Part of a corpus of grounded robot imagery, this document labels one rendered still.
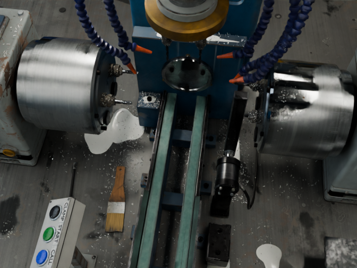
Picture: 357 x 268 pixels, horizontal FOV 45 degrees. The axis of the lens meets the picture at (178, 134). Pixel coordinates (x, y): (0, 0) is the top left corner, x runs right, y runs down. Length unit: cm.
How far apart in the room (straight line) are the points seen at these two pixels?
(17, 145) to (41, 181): 14
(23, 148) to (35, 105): 22
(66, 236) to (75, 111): 31
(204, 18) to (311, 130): 37
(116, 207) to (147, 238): 20
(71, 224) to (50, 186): 37
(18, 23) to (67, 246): 59
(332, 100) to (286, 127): 12
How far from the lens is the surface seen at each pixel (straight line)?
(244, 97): 91
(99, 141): 138
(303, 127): 106
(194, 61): 117
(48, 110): 112
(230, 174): 104
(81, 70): 108
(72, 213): 99
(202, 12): 91
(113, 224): 125
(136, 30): 117
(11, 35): 121
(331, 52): 166
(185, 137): 131
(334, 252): 116
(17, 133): 124
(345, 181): 124
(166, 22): 91
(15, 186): 137
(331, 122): 107
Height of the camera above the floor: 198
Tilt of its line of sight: 59 degrees down
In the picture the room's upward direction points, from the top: straight up
